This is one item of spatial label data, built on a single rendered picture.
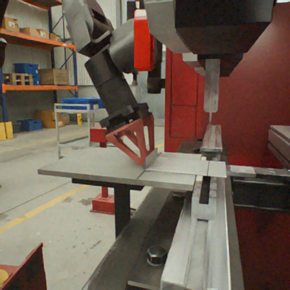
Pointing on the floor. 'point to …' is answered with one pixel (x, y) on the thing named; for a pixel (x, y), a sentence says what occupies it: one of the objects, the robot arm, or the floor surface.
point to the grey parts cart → (78, 138)
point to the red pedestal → (96, 134)
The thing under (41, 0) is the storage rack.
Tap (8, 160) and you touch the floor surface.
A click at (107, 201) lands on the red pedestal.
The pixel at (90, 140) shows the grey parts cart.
